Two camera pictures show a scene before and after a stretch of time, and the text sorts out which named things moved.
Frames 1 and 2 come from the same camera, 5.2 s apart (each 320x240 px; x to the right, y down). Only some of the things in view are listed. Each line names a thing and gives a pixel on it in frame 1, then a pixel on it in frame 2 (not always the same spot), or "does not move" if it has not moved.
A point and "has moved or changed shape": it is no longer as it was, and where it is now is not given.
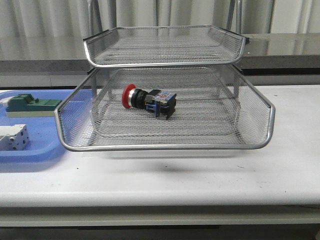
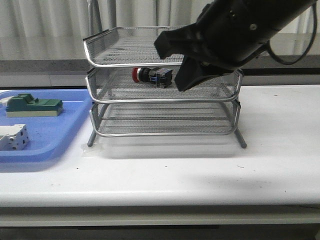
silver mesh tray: (218, 108) has moved or changed shape
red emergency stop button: (160, 102) -> (161, 77)
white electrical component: (15, 137) does not move
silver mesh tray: (163, 45) does not move
